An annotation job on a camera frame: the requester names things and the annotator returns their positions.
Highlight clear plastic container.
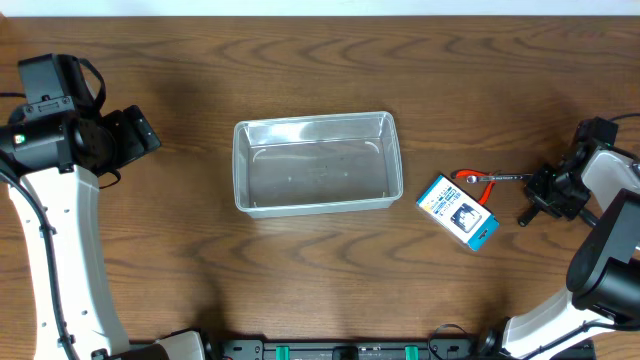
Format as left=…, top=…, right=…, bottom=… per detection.
left=232, top=111, right=404, bottom=219

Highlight white blue product box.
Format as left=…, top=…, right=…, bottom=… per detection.
left=416, top=175, right=500, bottom=251

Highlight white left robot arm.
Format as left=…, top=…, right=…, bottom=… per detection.
left=1, top=54, right=207, bottom=359

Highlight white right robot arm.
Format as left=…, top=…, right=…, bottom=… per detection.
left=485, top=117, right=639, bottom=359

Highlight red handled pliers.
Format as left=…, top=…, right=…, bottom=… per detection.
left=451, top=169, right=496, bottom=205

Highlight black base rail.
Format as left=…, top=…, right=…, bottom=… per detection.
left=94, top=327, right=596, bottom=360

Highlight silver ring wrench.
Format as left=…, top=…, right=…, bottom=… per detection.
left=466, top=174, right=532, bottom=184

